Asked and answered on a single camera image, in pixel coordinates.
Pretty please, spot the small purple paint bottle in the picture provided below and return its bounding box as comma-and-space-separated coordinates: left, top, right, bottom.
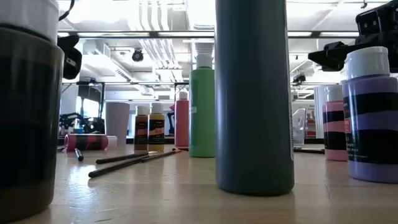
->
341, 45, 398, 184

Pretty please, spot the small yellow paint bottle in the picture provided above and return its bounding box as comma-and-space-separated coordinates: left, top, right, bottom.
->
147, 102, 165, 152

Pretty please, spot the large green paint bottle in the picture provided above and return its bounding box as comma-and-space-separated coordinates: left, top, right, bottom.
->
188, 53, 216, 159

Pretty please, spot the red storage shelf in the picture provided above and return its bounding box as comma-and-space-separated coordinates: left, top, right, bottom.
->
306, 111, 317, 138

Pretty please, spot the small brown paint bottle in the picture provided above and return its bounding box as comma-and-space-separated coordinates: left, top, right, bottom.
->
134, 105, 149, 153

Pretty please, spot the small pink paint bottle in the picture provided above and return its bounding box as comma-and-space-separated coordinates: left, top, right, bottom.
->
322, 84, 349, 162

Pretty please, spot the white round pillar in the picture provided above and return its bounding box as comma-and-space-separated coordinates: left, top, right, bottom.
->
313, 85, 326, 139

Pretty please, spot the large pink paint bottle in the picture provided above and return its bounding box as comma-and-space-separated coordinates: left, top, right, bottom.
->
174, 90, 190, 150

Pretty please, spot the white cup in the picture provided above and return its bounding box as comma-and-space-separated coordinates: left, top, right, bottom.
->
104, 101, 131, 147

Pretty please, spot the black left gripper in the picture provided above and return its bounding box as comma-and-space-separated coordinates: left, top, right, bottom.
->
57, 34, 83, 80

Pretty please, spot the large teal paint bottle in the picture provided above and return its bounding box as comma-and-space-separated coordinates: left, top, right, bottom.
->
214, 0, 295, 196

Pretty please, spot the small magenta paint bottle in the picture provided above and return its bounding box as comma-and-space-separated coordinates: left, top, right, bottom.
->
63, 133, 118, 152

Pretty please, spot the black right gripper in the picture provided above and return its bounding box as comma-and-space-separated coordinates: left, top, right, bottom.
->
308, 0, 398, 74

